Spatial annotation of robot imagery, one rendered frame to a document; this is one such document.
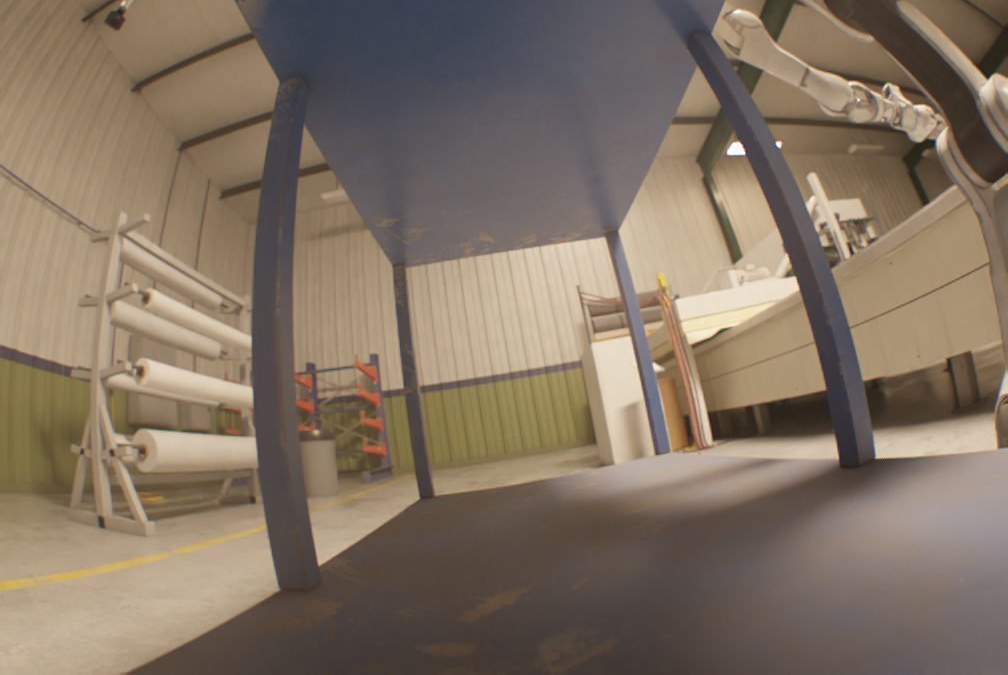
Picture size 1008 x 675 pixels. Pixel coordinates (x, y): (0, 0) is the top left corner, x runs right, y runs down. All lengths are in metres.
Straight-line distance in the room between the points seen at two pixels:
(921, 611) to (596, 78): 0.81
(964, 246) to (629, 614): 1.80
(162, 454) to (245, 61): 5.50
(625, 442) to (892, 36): 3.20
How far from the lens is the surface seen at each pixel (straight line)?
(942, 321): 2.05
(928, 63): 1.05
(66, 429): 5.88
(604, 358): 3.56
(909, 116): 1.25
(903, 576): 0.32
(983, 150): 0.99
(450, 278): 7.91
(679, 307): 3.45
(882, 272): 2.21
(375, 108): 0.78
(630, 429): 3.56
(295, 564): 0.50
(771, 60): 1.12
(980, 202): 1.05
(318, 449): 4.70
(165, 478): 3.50
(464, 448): 7.38
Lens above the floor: 0.45
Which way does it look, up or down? 18 degrees up
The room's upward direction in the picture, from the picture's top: 10 degrees counter-clockwise
